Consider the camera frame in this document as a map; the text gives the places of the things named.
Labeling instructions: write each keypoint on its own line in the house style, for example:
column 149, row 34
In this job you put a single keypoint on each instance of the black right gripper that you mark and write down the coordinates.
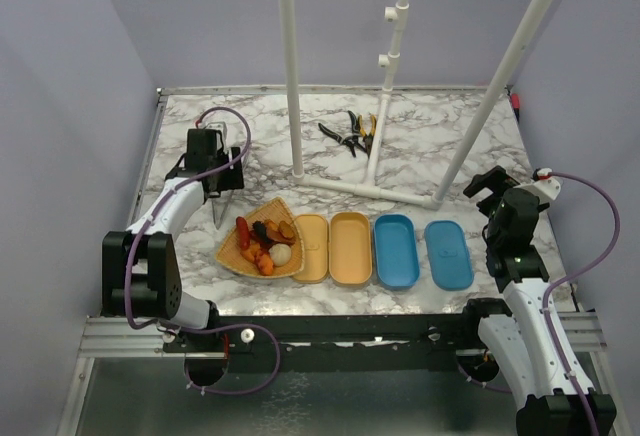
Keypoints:
column 498, row 180

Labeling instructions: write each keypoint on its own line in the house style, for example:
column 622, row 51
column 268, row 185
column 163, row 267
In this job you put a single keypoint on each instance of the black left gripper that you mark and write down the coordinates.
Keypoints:
column 233, row 178

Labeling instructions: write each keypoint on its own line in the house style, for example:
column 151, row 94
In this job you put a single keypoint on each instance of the metal food tongs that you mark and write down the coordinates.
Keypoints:
column 230, row 180

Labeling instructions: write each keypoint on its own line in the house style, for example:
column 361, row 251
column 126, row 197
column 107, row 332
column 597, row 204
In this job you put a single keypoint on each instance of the red sausage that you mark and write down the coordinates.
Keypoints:
column 243, row 233

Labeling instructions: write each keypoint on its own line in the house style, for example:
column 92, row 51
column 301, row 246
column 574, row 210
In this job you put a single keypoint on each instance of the black sea cucumber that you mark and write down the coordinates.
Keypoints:
column 259, row 232

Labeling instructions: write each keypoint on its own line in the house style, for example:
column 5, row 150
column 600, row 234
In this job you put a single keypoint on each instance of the blue lunch box lid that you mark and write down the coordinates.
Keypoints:
column 448, row 255

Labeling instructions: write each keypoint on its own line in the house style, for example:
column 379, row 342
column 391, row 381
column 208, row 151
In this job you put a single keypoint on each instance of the brown sausage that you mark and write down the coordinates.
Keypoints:
column 272, row 232

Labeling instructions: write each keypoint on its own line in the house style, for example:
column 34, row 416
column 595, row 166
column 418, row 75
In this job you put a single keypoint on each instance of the orange chicken wing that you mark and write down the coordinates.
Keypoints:
column 251, row 252

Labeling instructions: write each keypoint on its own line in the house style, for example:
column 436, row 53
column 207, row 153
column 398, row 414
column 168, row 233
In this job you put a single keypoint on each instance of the brown fried patty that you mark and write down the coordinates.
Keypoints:
column 286, row 231

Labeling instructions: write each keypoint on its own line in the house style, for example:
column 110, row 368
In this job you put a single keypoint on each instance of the white steamed bun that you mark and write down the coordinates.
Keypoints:
column 280, row 254

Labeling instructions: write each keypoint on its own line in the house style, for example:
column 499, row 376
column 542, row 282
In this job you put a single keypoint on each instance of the orange fried chicken piece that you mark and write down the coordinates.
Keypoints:
column 264, row 263

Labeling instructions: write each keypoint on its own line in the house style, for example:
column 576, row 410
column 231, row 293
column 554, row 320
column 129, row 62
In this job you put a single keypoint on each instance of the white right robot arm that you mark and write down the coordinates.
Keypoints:
column 552, row 392

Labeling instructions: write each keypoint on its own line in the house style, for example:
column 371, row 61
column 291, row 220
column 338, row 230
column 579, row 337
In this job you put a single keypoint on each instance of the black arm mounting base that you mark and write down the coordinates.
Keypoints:
column 265, row 344

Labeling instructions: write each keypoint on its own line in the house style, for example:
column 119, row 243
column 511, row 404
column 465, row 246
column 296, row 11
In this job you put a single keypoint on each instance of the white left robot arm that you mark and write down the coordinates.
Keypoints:
column 140, row 263

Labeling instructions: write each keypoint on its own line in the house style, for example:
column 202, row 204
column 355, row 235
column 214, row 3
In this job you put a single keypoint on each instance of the blue lunch box base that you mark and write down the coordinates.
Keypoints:
column 396, row 256

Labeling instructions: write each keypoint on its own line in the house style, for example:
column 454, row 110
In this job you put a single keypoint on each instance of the beige lunch box lid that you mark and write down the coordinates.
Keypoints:
column 314, row 231

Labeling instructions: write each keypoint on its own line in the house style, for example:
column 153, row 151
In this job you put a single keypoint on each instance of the beige lunch box base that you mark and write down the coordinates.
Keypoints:
column 350, row 249

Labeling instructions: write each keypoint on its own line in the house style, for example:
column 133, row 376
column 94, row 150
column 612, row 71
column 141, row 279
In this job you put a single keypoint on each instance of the red clamp at table corner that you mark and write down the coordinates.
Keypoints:
column 515, row 103

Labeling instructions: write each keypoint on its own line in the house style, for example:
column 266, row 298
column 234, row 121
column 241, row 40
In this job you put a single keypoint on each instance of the black pruning shears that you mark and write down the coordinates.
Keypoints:
column 354, row 140

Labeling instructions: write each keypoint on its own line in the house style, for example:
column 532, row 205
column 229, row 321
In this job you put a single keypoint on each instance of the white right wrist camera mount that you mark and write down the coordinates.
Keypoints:
column 541, row 191

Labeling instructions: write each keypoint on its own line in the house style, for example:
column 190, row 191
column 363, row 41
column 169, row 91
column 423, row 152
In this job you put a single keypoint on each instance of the yellow handled pliers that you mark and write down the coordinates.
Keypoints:
column 367, row 134

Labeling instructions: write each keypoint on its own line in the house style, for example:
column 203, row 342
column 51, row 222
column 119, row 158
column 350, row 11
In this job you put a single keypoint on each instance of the aluminium table frame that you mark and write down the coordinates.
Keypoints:
column 112, row 338

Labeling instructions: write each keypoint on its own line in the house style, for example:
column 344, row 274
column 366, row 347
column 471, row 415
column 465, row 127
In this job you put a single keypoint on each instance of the white PVC pipe frame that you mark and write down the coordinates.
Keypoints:
column 398, row 14

